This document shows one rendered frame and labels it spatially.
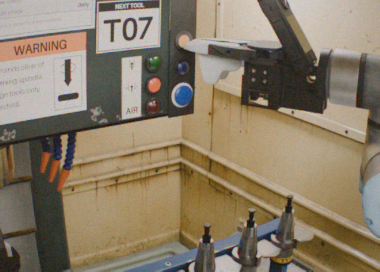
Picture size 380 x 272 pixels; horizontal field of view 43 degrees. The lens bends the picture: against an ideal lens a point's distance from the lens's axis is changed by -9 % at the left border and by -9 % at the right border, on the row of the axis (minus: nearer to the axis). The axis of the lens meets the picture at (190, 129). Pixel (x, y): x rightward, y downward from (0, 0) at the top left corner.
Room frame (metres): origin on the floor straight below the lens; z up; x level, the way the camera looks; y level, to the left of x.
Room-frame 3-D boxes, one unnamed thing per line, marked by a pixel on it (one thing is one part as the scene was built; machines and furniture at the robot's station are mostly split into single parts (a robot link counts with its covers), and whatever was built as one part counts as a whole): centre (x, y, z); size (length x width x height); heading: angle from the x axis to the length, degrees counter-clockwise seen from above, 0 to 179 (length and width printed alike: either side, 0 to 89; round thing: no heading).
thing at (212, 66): (0.70, -0.03, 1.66); 0.09 x 0.03 x 0.06; 66
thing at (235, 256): (0.91, -0.13, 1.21); 0.06 x 0.06 x 0.03
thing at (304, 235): (1.01, -0.26, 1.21); 0.07 x 0.05 x 0.01; 35
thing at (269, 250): (0.94, -0.17, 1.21); 0.07 x 0.05 x 0.01; 35
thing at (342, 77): (0.64, -0.20, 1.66); 0.08 x 0.05 x 0.08; 156
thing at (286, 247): (0.98, -0.22, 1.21); 0.06 x 0.06 x 0.03
